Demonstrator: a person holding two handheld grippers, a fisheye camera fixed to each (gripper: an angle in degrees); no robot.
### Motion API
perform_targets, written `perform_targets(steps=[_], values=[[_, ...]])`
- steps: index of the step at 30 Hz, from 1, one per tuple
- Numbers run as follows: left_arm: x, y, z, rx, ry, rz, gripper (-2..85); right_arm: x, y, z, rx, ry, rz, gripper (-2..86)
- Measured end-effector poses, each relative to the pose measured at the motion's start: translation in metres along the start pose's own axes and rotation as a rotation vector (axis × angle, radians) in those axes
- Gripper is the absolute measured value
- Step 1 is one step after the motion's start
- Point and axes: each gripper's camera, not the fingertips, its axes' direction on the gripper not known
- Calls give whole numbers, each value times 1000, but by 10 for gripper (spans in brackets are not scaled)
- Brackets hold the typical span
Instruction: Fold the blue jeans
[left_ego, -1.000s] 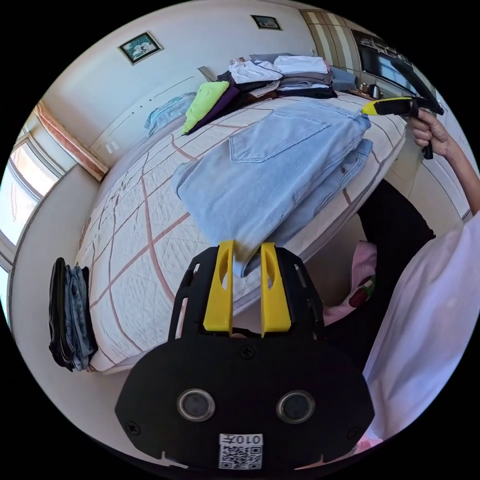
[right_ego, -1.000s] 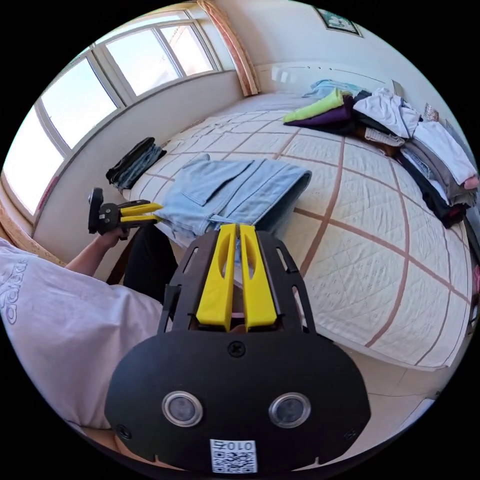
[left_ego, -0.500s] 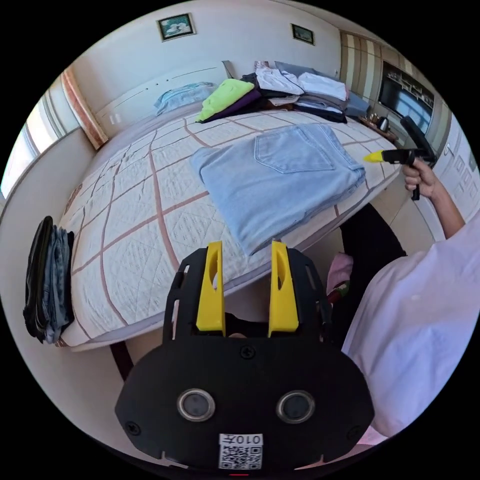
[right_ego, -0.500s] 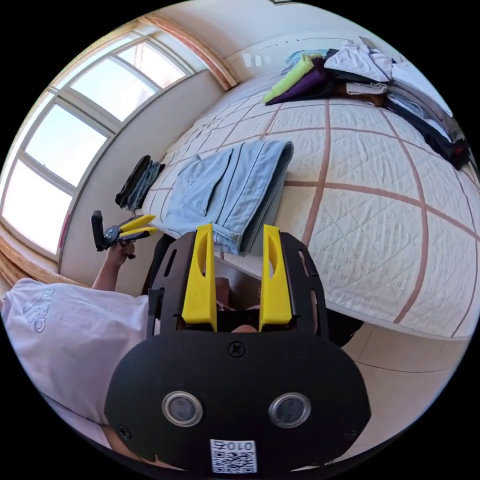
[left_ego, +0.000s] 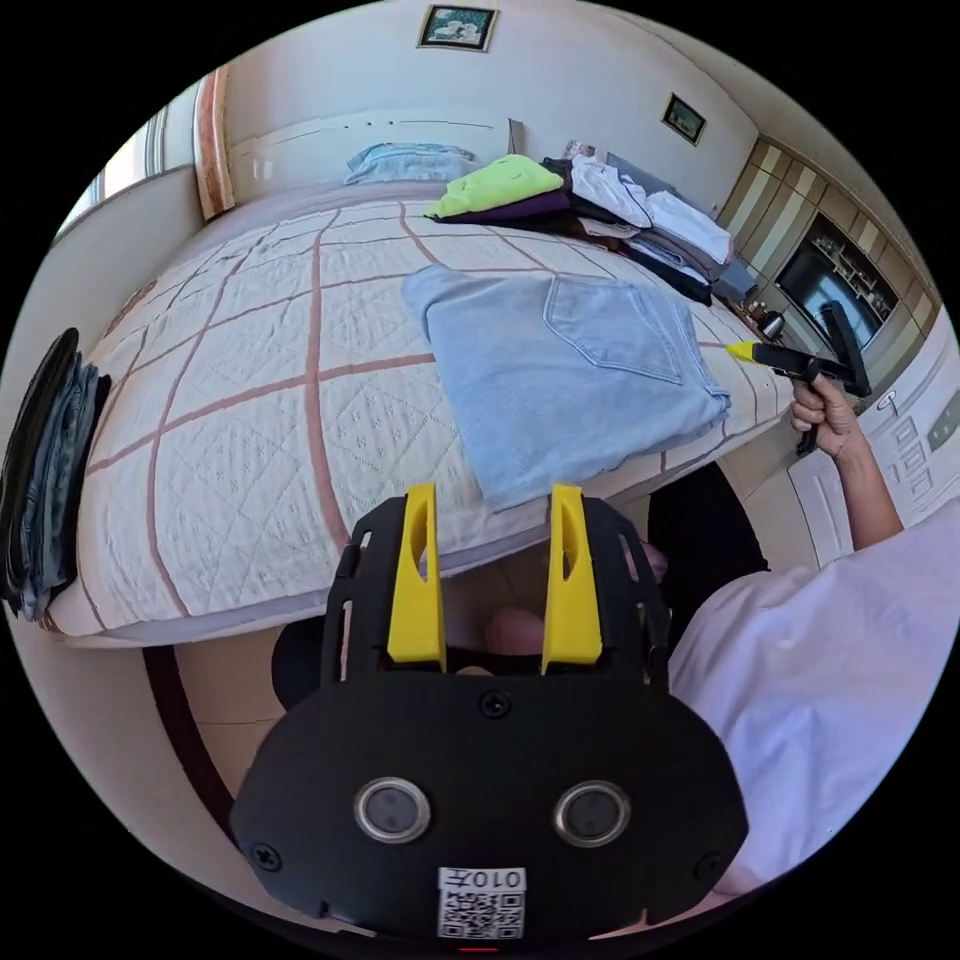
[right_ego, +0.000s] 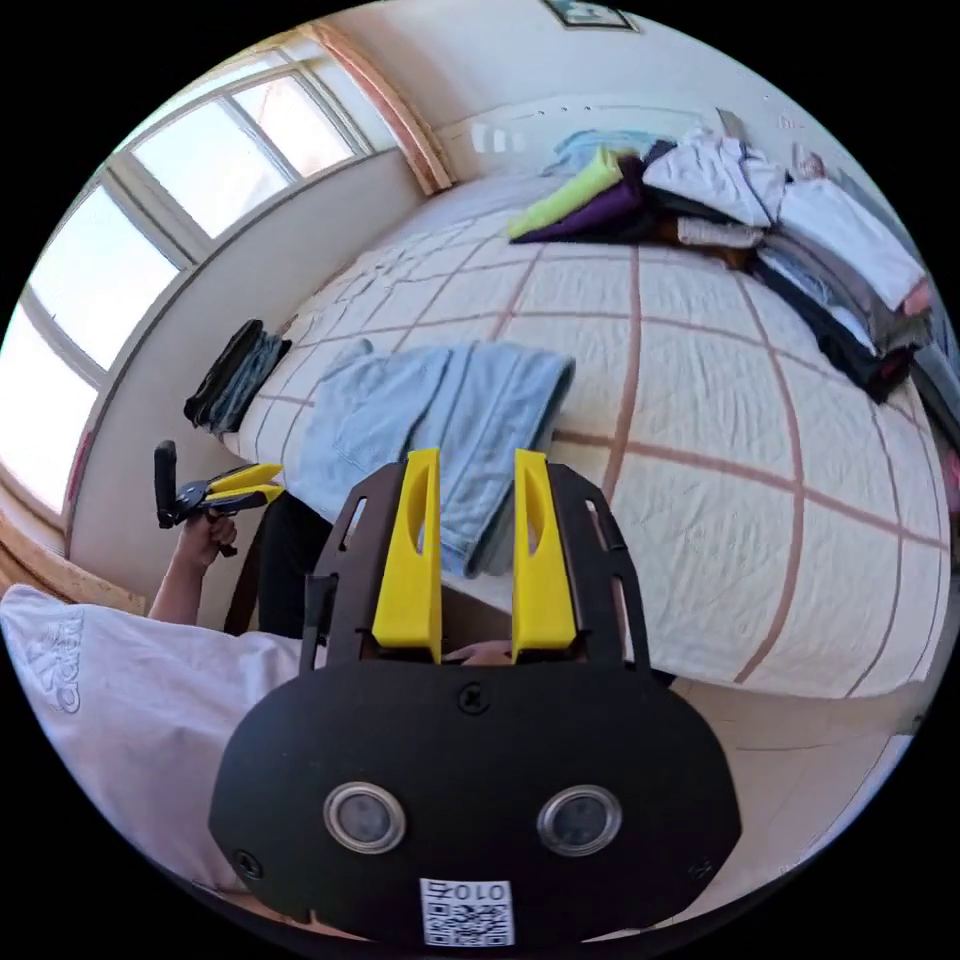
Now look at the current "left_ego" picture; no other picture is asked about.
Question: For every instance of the person's right hand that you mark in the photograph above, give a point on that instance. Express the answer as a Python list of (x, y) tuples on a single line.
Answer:
[(836, 416)]

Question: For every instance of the person's body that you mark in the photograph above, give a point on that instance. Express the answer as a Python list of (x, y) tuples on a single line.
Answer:
[(825, 675)]

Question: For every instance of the pile of dark clothes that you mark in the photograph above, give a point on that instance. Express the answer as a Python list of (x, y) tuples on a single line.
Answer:
[(45, 472)]

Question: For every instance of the window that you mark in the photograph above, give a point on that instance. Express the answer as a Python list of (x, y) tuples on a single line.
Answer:
[(120, 172)]

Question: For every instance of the bed with checked quilt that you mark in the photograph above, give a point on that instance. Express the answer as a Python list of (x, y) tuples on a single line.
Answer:
[(247, 420)]

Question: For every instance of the person's right forearm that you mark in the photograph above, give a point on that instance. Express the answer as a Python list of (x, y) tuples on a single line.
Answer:
[(870, 495)]

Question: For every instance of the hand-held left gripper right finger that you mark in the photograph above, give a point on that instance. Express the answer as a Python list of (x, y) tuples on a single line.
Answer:
[(571, 615)]

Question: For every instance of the light blue pillow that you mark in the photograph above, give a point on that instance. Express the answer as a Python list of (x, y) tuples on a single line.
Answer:
[(409, 161)]

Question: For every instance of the curtain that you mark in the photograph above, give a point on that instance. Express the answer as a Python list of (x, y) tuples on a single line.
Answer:
[(212, 142)]

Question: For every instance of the small framed picture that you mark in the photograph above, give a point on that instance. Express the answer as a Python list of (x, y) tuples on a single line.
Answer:
[(684, 118)]

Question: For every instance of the cupboard with television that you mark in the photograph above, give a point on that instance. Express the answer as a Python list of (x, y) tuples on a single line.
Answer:
[(832, 277)]

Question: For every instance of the blue jeans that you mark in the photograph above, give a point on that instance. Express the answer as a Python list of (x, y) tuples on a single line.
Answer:
[(555, 375)]

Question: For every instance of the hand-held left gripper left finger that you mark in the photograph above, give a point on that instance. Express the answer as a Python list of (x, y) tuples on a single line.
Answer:
[(416, 600)]

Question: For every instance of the white cabinet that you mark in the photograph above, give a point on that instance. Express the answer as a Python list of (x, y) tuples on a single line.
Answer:
[(915, 442)]

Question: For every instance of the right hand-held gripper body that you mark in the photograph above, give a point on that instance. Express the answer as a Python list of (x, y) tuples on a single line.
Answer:
[(791, 360)]

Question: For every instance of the large framed picture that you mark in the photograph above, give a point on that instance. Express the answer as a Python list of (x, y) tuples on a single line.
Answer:
[(458, 27)]

